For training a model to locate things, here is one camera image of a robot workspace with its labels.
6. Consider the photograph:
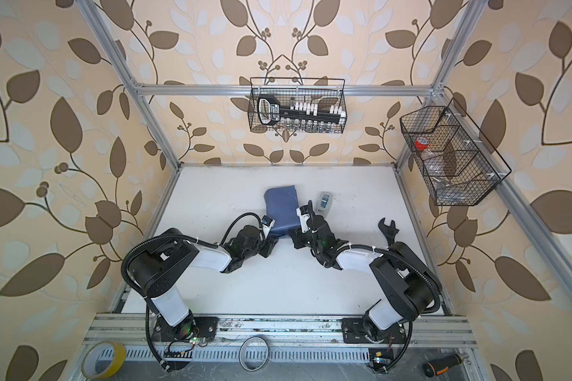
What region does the blue wrapping paper sheet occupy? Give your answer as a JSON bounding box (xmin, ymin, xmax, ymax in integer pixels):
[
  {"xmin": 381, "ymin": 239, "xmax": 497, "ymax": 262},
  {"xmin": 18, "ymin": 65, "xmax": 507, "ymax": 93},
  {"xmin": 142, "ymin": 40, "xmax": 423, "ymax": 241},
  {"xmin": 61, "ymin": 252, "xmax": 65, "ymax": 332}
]
[{"xmin": 264, "ymin": 186, "xmax": 300, "ymax": 237}]

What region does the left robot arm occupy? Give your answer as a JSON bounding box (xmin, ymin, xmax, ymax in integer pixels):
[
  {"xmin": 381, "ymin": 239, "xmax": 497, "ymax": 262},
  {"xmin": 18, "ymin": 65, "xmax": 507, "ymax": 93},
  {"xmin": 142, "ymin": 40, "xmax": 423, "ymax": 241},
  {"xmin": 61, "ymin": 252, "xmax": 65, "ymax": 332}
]
[{"xmin": 121, "ymin": 212, "xmax": 277, "ymax": 339}]

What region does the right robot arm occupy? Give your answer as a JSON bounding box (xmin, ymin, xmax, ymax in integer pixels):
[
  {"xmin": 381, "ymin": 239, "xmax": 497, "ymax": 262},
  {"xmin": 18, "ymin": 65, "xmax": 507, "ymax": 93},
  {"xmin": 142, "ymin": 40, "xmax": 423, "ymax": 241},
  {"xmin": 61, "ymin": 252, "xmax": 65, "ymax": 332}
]
[{"xmin": 289, "ymin": 203, "xmax": 442, "ymax": 343}]

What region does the black adjustable wrench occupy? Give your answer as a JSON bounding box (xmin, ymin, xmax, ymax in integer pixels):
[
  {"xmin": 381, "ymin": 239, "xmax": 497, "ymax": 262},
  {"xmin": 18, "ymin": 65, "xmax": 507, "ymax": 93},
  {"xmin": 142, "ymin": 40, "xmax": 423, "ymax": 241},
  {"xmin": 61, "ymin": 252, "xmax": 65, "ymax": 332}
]
[{"xmin": 378, "ymin": 217, "xmax": 400, "ymax": 246}]

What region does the black socket set holder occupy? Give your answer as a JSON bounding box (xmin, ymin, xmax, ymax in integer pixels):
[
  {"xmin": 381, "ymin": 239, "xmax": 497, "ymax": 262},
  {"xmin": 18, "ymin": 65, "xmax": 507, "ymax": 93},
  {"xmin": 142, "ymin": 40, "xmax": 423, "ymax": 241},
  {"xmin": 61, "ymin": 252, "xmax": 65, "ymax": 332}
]
[{"xmin": 256, "ymin": 95, "xmax": 347, "ymax": 128}]

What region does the yellow tape roll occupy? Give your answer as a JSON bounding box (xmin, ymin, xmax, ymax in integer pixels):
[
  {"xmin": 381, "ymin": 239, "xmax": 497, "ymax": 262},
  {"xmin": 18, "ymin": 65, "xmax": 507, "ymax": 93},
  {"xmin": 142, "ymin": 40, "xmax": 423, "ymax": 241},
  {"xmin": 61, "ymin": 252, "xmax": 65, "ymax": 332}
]
[{"xmin": 81, "ymin": 341, "xmax": 126, "ymax": 379}]

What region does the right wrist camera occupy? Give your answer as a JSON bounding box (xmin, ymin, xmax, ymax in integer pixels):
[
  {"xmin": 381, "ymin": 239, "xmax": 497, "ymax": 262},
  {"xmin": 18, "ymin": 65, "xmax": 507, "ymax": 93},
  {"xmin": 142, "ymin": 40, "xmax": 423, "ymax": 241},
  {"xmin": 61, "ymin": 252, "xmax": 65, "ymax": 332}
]
[{"xmin": 296, "ymin": 206, "xmax": 314, "ymax": 233}]

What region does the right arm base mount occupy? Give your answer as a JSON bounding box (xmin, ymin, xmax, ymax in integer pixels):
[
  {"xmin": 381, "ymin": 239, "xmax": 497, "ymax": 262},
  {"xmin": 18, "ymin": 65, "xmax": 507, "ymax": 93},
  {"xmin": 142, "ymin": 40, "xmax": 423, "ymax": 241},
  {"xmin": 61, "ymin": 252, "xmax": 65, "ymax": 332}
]
[{"xmin": 341, "ymin": 317, "xmax": 407, "ymax": 345}]

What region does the grey cable loop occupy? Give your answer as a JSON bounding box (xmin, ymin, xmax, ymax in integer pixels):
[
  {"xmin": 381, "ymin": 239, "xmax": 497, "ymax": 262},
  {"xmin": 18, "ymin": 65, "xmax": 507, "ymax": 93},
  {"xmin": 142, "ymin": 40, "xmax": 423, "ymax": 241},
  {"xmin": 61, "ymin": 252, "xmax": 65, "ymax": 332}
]
[{"xmin": 238, "ymin": 335, "xmax": 271, "ymax": 372}]

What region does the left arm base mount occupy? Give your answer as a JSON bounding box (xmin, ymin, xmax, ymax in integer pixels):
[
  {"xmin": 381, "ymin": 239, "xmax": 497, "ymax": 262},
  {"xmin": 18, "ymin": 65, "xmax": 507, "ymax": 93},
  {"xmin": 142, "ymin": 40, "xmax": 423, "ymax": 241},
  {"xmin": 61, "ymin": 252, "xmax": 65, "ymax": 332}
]
[{"xmin": 150, "ymin": 314, "xmax": 219, "ymax": 343}]

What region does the back wire basket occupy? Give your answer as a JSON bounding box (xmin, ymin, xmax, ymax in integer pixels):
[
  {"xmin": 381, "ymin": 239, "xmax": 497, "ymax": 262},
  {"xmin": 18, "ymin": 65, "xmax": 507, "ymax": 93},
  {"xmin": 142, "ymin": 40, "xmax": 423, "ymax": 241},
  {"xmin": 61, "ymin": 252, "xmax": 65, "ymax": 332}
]
[{"xmin": 247, "ymin": 76, "xmax": 348, "ymax": 134}]

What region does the wire basket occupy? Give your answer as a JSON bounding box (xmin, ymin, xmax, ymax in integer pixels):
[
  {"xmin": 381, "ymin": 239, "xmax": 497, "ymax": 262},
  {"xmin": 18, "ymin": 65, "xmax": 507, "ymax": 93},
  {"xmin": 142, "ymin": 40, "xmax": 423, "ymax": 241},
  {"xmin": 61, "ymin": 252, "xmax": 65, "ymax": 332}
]
[
  {"xmin": 247, "ymin": 76, "xmax": 348, "ymax": 134},
  {"xmin": 400, "ymin": 98, "xmax": 512, "ymax": 206}
]

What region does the right wire basket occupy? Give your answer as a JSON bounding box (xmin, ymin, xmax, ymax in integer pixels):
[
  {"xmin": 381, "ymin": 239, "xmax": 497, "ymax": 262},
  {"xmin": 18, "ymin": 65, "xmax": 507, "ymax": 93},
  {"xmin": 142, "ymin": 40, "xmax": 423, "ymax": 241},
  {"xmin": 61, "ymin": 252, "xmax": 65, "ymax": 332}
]
[{"xmin": 400, "ymin": 98, "xmax": 512, "ymax": 206}]

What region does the orange handled screwdriver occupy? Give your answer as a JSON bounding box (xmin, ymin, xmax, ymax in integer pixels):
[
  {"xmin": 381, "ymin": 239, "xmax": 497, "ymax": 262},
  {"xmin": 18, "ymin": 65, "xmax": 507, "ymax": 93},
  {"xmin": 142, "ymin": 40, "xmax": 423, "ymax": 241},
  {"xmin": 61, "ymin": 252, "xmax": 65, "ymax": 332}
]
[{"xmin": 421, "ymin": 353, "xmax": 468, "ymax": 378}]

